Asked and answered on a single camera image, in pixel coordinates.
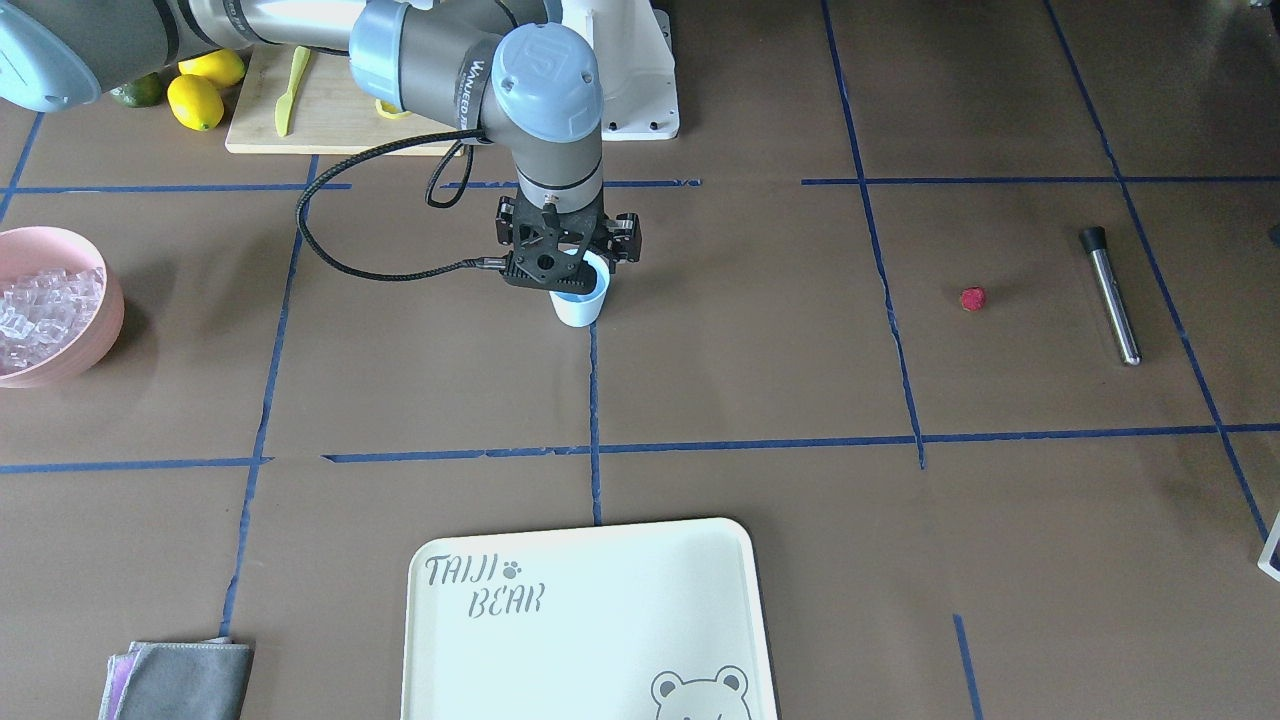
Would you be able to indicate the steel muddler with black tip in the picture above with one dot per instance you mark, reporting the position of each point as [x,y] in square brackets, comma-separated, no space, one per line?
[1095,246]

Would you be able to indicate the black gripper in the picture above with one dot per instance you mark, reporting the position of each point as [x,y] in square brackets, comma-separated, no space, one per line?
[627,237]

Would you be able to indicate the green lime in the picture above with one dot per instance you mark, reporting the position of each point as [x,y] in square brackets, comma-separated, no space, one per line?
[145,92]

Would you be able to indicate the grey folded cloth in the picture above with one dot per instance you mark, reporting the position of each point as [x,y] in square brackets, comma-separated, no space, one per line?
[177,680]

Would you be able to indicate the cream bear serving tray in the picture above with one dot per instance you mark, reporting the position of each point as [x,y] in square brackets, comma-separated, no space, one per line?
[659,620]

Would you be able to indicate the light blue plastic cup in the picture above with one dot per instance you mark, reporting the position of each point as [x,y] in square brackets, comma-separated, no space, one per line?
[580,309]

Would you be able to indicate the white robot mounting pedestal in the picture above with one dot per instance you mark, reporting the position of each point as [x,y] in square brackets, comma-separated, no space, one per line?
[636,62]

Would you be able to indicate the yellow lemon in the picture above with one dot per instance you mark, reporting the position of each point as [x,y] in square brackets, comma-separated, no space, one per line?
[223,68]
[195,102]

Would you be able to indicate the pink bowl of ice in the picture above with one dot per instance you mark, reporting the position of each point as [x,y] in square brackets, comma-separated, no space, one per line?
[63,306]

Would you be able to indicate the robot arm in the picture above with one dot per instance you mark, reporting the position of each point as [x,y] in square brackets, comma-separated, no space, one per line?
[505,72]

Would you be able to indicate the red strawberry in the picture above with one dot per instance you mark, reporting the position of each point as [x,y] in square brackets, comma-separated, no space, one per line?
[973,299]

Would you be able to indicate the yellow plastic knife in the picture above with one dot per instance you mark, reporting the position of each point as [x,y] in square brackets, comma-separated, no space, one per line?
[284,105]

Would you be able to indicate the wooden cutting board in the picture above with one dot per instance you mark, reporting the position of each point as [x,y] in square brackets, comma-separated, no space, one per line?
[331,115]

